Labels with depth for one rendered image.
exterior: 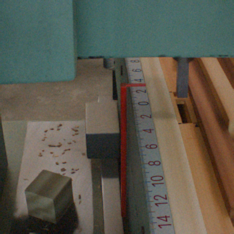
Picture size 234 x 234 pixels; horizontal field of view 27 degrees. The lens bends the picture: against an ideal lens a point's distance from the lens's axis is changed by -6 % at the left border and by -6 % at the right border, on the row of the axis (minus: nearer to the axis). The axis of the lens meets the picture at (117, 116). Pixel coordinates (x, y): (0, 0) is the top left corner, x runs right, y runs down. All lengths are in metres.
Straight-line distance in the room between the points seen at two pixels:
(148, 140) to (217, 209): 0.08
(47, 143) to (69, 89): 1.86
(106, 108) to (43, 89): 1.91
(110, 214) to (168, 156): 0.17
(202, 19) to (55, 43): 0.11
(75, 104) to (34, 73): 2.02
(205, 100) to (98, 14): 0.13
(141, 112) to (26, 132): 0.30
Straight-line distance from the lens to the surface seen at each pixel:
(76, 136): 0.66
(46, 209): 0.52
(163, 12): 0.37
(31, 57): 0.34
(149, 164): 0.34
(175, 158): 0.36
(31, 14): 0.33
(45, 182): 0.52
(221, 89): 0.44
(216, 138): 0.39
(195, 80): 0.47
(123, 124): 0.44
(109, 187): 0.55
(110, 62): 0.47
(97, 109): 0.61
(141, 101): 0.41
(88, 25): 0.37
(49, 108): 2.35
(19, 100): 2.45
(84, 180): 0.58
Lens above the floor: 1.16
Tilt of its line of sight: 31 degrees down
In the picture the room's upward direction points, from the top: 1 degrees counter-clockwise
